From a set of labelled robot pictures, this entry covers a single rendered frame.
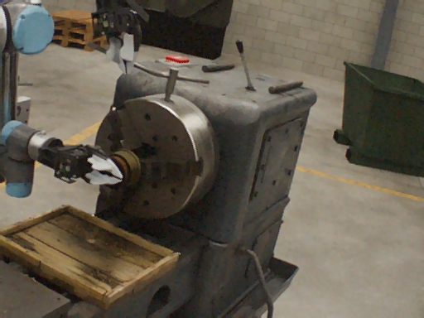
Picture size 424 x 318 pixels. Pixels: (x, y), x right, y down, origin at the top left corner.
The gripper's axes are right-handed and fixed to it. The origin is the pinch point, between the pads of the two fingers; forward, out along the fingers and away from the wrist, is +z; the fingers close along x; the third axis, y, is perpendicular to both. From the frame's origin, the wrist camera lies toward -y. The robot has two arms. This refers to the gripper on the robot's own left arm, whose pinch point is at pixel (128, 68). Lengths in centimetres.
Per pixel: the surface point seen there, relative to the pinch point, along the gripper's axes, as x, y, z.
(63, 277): -8, 25, 43
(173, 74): 3.8, -13.8, 3.0
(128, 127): -7.6, -7.8, 14.6
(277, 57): -320, -957, 5
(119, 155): -4.7, 1.6, 20.0
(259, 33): -345, -946, -43
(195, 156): 9.0, -10.3, 22.9
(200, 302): -4, -26, 69
